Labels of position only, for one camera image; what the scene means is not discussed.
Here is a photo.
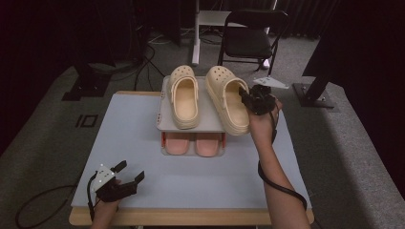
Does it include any cream clog shoe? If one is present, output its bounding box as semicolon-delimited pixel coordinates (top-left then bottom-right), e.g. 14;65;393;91
204;65;251;136
167;65;201;131

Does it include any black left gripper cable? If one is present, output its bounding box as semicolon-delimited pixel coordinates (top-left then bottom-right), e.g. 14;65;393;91
14;173;99;229

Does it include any black floor cable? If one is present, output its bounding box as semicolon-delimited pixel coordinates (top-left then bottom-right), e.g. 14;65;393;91
133;42;166;93

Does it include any pink slipper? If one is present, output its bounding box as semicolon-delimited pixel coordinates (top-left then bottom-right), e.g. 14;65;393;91
164;132;191;156
195;132;223;157

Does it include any black folding chair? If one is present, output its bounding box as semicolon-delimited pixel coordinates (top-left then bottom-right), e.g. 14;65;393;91
218;9;289;77

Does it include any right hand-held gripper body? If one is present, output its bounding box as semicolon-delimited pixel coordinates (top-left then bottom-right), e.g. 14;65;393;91
243;76;289;116

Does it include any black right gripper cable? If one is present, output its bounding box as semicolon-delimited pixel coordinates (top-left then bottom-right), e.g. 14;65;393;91
257;111;309;213

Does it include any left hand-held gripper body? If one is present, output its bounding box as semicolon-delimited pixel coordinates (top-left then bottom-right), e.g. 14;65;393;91
91;163;139;203

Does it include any person's right hand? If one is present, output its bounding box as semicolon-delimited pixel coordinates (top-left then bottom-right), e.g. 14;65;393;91
247;98;284;151

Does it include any grey orange shoe rack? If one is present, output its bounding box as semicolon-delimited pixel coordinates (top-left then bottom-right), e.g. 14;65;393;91
156;75;228;157

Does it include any black stand with flat base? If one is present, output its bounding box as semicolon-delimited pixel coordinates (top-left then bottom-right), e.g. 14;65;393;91
61;60;112;102

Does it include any person's left hand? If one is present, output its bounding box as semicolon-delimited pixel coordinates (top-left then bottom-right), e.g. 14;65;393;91
92;197;122;222

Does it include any black metal stand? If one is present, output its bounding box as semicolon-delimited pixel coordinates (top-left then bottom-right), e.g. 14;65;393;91
292;0;405;109

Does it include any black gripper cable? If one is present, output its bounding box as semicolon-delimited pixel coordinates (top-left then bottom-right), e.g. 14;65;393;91
257;111;309;213
14;173;99;229

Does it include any black curtain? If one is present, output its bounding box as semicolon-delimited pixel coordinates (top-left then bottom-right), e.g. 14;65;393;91
276;0;335;39

